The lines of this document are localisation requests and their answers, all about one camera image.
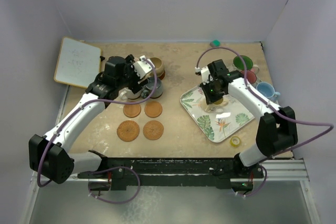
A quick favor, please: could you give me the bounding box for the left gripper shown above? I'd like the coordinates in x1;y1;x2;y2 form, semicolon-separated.
116;56;150;93

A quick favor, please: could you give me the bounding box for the white mug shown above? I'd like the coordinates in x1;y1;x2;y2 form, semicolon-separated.
119;88;142;101

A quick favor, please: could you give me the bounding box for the cream mug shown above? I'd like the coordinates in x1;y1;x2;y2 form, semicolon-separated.
202;98;229;113

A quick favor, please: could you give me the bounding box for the grey blue mug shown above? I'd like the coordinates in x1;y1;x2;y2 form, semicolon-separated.
141;78;163;99

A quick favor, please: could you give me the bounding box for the light wood rimmed coaster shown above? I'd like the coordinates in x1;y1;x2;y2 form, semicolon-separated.
123;103;141;118

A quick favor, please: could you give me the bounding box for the tan ceramic mug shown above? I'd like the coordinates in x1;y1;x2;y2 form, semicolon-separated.
150;57;165;78

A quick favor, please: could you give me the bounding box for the brown ringed wood coaster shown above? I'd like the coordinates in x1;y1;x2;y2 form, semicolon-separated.
159;71;165;80

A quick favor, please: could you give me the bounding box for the light wood coaster smooth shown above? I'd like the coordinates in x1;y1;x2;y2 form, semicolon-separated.
144;101;163;118

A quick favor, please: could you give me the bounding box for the woven rattan coaster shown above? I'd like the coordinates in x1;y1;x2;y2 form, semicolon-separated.
143;120;164;140
117;120;140;142

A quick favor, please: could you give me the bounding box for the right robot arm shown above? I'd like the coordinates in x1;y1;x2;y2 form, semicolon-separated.
195;60;298;177

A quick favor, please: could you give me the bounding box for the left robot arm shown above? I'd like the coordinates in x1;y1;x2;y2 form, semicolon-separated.
28;55;155;187

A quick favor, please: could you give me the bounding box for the green cup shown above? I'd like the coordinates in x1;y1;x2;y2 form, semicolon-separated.
233;55;254;70

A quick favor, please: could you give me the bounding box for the red patterned mug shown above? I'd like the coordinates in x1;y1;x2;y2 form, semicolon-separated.
247;65;260;84

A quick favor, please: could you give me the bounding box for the leaf pattern tray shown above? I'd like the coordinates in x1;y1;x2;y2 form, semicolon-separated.
180;86;254;143

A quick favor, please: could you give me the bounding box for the green eraser block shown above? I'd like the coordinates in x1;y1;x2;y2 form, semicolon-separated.
209;40;221;48

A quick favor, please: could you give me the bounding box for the light blue mug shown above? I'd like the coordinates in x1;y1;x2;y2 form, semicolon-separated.
256;82;281;103

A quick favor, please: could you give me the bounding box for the yellow tape roll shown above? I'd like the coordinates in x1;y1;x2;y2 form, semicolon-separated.
229;136;241;147

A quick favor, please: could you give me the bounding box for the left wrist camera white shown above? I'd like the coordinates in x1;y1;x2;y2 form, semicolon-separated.
133;55;155;79

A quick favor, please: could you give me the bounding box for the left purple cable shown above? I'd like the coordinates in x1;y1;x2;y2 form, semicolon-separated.
36;58;158;205

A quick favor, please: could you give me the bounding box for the purple cable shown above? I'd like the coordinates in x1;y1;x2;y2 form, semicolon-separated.
195;47;335;198
36;58;158;205

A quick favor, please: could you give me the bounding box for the small whiteboard wooden frame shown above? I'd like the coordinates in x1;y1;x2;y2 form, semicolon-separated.
54;37;102;88

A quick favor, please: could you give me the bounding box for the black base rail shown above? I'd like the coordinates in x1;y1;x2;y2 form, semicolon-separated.
78;157;264;190

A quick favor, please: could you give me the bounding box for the aluminium frame rail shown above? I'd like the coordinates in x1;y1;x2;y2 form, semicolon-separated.
262;159;309;181

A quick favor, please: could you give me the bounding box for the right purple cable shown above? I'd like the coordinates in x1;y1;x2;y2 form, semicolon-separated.
195;47;335;198

